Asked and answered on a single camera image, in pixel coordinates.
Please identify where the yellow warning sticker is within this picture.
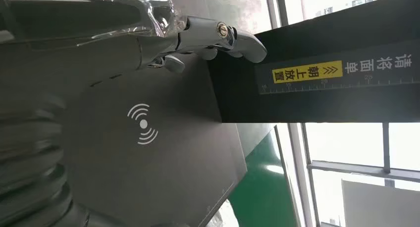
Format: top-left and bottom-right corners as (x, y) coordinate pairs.
(272, 60), (344, 84)

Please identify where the grey window frame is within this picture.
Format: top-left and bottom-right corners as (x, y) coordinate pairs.
(265, 0), (420, 227)

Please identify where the black inbound scanner machine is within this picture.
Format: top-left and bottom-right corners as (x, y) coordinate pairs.
(62, 0), (420, 227)

